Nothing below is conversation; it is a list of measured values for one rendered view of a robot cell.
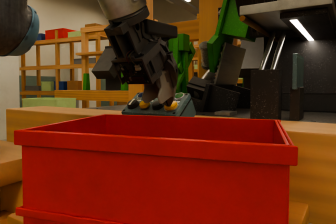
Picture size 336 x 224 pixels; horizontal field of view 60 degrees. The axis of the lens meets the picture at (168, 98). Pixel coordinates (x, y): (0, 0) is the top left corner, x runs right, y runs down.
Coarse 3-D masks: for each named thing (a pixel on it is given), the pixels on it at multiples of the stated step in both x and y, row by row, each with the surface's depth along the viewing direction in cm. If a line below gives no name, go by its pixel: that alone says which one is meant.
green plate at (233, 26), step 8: (224, 0) 77; (232, 0) 77; (224, 8) 77; (232, 8) 77; (224, 16) 78; (232, 16) 77; (224, 24) 79; (232, 24) 77; (240, 24) 76; (216, 32) 79; (224, 32) 79; (232, 32) 78; (240, 32) 76; (248, 32) 77; (224, 40) 83; (232, 40) 88; (248, 40) 83
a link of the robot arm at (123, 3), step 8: (104, 0) 46; (112, 0) 45; (120, 0) 45; (128, 0) 46; (136, 0) 46; (144, 0) 48; (104, 8) 47; (112, 8) 46; (120, 8) 46; (128, 8) 46; (136, 8) 47; (112, 16) 47; (120, 16) 47; (128, 16) 47
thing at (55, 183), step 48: (48, 144) 34; (96, 144) 32; (144, 144) 30; (192, 144) 29; (240, 144) 27; (288, 144) 27; (48, 192) 34; (96, 192) 32; (144, 192) 31; (192, 192) 29; (240, 192) 28; (288, 192) 27
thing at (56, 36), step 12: (96, 24) 605; (48, 36) 662; (60, 36) 643; (72, 36) 628; (96, 36) 588; (36, 48) 738; (72, 48) 686; (96, 48) 594; (24, 60) 704; (36, 60) 740; (72, 60) 687; (96, 60) 595; (24, 72) 705; (36, 72) 742; (72, 72) 687; (24, 84) 706; (36, 84) 744; (48, 84) 668; (60, 84) 648; (72, 84) 639; (96, 84) 598; (24, 96) 706
